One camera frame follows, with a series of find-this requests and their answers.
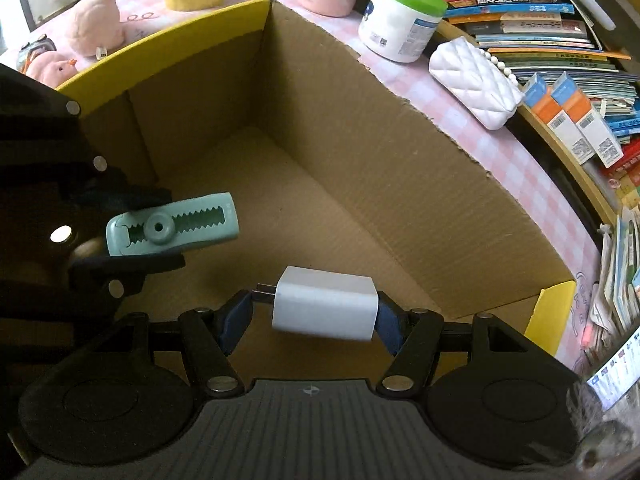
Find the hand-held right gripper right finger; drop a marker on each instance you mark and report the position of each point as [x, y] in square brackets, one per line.
[389, 326]

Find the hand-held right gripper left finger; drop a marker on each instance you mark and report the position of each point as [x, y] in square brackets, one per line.
[235, 321]

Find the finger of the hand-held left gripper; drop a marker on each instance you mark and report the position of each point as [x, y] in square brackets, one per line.
[100, 275]
[75, 180]

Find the white charger plug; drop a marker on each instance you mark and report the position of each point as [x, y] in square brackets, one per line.
[325, 310]

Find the small pink plush toy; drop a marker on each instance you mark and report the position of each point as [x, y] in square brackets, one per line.
[50, 67]

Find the large pink plush toy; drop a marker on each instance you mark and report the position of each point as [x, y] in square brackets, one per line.
[97, 17]

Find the cardboard box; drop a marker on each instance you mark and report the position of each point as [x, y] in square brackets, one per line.
[350, 135]

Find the pink checked tablecloth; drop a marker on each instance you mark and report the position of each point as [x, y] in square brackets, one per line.
[475, 152]

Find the grey furry object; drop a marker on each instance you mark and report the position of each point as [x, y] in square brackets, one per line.
[595, 440]

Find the pile of notebooks and papers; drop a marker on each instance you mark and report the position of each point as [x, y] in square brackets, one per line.
[620, 280]

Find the wooden bookshelf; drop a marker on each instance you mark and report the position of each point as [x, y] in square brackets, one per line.
[575, 172]

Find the white quilted purse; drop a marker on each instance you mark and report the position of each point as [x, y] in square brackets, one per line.
[475, 82]

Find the orange and blue carton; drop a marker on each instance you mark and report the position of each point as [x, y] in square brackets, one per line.
[590, 120]
[555, 120]

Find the white jar with green lid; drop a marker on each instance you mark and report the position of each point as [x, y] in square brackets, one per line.
[400, 20]

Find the row of colourful books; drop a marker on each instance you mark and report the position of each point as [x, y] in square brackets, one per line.
[525, 15]

